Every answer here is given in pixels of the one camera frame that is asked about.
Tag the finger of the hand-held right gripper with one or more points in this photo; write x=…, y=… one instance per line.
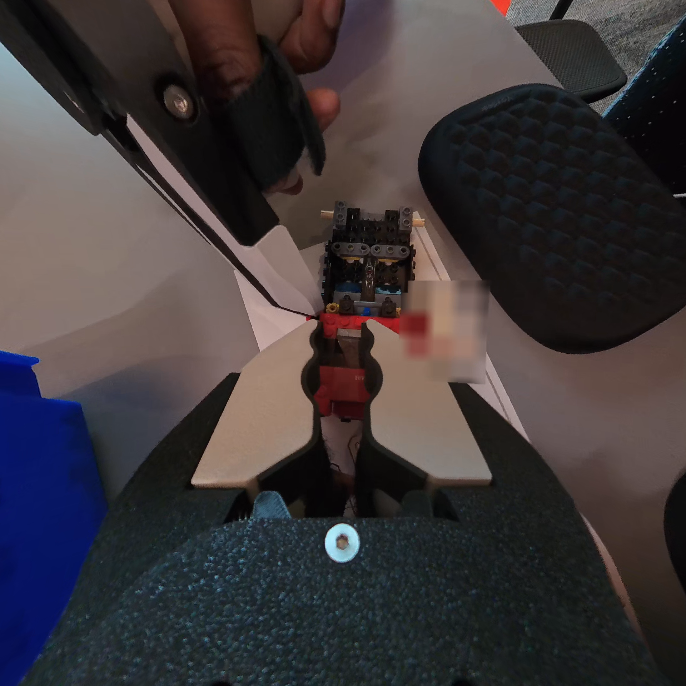
x=289, y=273

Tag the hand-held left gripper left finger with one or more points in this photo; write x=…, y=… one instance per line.
x=257, y=429

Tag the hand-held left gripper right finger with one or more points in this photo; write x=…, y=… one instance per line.
x=429, y=434

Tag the lego instruction booklet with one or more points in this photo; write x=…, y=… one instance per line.
x=277, y=327

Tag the red and black lego car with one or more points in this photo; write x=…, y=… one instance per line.
x=370, y=257

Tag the person's right hand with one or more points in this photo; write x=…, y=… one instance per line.
x=225, y=43

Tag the blue plastic bin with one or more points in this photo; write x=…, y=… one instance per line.
x=43, y=515

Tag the black quilted chair seat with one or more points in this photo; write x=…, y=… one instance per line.
x=677, y=557
x=557, y=214

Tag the dark mesh chair back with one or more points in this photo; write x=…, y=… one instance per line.
x=659, y=97

